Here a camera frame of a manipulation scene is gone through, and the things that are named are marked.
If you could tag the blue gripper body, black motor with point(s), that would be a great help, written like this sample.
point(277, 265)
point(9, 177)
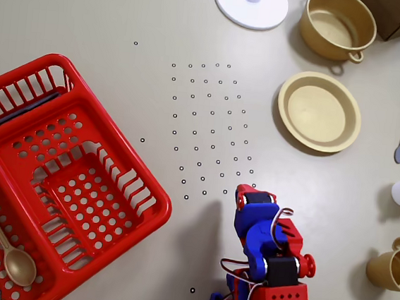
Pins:
point(256, 199)

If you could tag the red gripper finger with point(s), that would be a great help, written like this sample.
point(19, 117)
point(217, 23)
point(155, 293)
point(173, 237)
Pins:
point(240, 198)

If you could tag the gold plastic plate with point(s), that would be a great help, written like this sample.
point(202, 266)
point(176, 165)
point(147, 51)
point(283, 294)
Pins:
point(318, 115)

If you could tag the gold plastic mug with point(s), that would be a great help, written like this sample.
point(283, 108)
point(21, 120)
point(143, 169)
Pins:
point(383, 270)

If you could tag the red plastic dish rack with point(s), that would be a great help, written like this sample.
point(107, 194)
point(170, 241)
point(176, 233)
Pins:
point(82, 117)

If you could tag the gold plastic spoon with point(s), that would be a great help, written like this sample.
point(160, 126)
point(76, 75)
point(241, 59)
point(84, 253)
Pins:
point(18, 267)

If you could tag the brown cardboard box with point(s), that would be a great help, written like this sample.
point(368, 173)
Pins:
point(386, 15)

